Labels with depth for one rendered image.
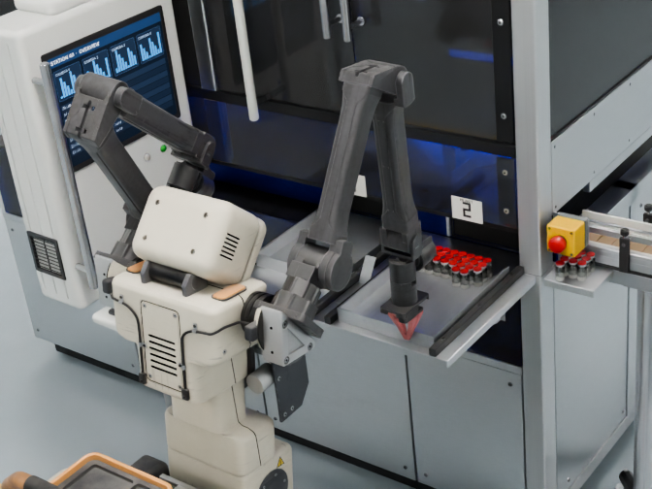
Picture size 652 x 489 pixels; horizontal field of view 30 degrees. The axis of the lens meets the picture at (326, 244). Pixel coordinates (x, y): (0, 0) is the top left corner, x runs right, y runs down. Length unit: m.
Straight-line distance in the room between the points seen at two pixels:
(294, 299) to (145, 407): 2.00
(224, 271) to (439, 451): 1.33
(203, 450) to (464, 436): 1.02
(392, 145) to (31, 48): 0.94
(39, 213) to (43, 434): 1.24
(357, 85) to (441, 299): 0.75
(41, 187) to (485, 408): 1.27
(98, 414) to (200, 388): 1.88
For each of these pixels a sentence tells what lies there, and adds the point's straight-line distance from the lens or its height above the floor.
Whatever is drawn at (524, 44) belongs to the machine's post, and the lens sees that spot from 2.70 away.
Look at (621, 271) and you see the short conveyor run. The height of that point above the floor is 0.89.
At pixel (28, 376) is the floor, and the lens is 4.51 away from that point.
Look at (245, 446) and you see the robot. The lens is 2.47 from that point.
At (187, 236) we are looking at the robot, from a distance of 2.28.
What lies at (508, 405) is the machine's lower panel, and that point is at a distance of 3.20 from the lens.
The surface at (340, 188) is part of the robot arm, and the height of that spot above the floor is 1.38.
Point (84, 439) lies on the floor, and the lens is 4.12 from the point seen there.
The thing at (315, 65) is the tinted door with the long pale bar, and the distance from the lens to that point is 3.06.
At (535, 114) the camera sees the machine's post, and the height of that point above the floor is 1.30.
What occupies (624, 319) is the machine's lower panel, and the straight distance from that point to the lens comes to 3.51.
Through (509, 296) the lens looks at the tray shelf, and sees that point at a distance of 2.86.
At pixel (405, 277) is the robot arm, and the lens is 2.59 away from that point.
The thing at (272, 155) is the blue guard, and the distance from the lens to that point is 3.26.
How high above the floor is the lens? 2.37
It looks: 28 degrees down
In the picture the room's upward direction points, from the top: 7 degrees counter-clockwise
